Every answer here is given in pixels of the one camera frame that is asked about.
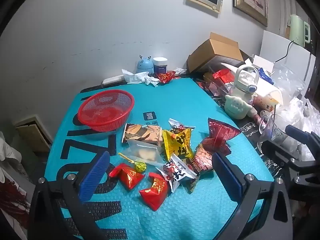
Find dark jar white lid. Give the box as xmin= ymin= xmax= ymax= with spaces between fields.
xmin=152 ymin=57 xmax=168 ymax=77

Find printed paper cup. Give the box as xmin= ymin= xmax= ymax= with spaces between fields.
xmin=252 ymin=94 xmax=279 ymax=113

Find cream character water bottle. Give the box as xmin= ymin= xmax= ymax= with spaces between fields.
xmin=224 ymin=64 xmax=260 ymax=120

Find blue antlered humidifier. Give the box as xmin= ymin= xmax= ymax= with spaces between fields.
xmin=137 ymin=55 xmax=154 ymax=75

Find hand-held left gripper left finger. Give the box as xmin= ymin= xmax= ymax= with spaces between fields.
xmin=28 ymin=151 xmax=112 ymax=240

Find white refrigerator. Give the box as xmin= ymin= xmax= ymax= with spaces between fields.
xmin=260 ymin=30 xmax=320 ymax=98

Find clear plastic bags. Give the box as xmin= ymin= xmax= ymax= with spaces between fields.
xmin=272 ymin=65 xmax=320 ymax=160

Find beige wall vent panel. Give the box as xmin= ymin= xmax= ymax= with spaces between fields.
xmin=14 ymin=115 xmax=52 ymax=155

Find red gold candy wrapper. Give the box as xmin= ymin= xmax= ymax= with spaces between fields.
xmin=155 ymin=70 xmax=176 ymax=84

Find large dark red packet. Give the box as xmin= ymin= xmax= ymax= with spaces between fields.
xmin=201 ymin=117 xmax=242 ymax=155

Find large crumpled white tissue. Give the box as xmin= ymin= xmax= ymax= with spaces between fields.
xmin=122 ymin=69 xmax=150 ymax=83

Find white flat case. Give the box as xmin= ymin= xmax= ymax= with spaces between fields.
xmin=102 ymin=75 xmax=124 ymax=85

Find yellow snack packet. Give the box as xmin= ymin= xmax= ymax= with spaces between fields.
xmin=162 ymin=127 xmax=196 ymax=159

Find red foil candy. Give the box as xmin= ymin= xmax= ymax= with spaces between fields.
xmin=139 ymin=172 xmax=173 ymax=212
xmin=109 ymin=163 xmax=145 ymax=190

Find clear plastic pouch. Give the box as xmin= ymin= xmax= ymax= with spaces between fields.
xmin=125 ymin=140 xmax=165 ymax=164

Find white cloth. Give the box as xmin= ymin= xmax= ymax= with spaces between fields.
xmin=0 ymin=130 xmax=23 ymax=183

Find small crumpled white tissue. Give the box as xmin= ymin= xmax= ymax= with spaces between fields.
xmin=145 ymin=76 xmax=160 ymax=87

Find white snack packet black print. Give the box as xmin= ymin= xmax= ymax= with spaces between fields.
xmin=157 ymin=154 xmax=200 ymax=193
xmin=168 ymin=118 xmax=197 ymax=133

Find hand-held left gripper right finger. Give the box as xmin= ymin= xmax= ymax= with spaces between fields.
xmin=212 ymin=151 xmax=293 ymax=240

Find red plastic basket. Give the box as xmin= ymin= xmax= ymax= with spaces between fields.
xmin=77 ymin=89 xmax=135 ymax=132

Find teal printed mat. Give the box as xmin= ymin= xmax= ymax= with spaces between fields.
xmin=44 ymin=77 xmax=275 ymax=240

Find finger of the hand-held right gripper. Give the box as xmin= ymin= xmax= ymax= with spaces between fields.
xmin=286 ymin=124 xmax=320 ymax=160
xmin=261 ymin=141 xmax=320 ymax=201

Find green electric kettle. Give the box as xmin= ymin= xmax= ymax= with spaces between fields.
xmin=289 ymin=14 xmax=312 ymax=47

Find red tasselled cloth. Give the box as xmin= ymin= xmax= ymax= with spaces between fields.
xmin=0 ymin=180 xmax=28 ymax=230

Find glass measuring cup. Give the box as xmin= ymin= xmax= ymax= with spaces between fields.
xmin=257 ymin=112 xmax=300 ymax=155

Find black power cable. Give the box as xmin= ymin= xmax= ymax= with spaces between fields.
xmin=274 ymin=40 xmax=294 ymax=63

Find tan illustrated snack packet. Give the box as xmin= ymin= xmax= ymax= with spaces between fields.
xmin=122 ymin=123 xmax=163 ymax=147

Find cardboard box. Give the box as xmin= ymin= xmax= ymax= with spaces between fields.
xmin=187 ymin=32 xmax=244 ymax=74

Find green lollipop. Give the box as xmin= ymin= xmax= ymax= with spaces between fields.
xmin=118 ymin=152 xmax=147 ymax=173

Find red foil gift packet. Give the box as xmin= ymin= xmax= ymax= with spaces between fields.
xmin=212 ymin=69 xmax=232 ymax=83

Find brown red snack packet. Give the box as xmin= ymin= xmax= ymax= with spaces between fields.
xmin=185 ymin=144 xmax=218 ymax=193

